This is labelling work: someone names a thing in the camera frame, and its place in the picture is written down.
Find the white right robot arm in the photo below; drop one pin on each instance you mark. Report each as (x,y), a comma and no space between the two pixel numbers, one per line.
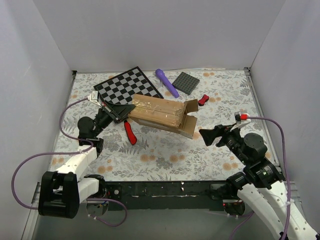
(274,207)

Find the brown taped cardboard box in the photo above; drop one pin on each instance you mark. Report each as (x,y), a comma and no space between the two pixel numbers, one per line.
(163,114)

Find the purple cylindrical handle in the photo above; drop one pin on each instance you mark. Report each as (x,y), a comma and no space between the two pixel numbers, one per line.
(161,76)

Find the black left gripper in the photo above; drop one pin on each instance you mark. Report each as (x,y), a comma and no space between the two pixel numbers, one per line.
(111,113)

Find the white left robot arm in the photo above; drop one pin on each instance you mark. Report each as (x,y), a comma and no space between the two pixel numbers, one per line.
(61,191)

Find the dark grey studded plate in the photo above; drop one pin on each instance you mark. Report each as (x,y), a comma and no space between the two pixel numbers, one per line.
(186,83)

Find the red black utility knife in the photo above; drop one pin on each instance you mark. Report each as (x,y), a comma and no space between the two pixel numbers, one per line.
(130,135)

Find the red black knife cap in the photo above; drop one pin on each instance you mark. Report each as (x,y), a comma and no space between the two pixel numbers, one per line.
(203,100)

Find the black white checkerboard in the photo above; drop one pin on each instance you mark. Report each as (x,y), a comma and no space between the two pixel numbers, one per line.
(120,89)

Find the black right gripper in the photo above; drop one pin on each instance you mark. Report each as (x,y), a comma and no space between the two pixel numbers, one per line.
(222,136)

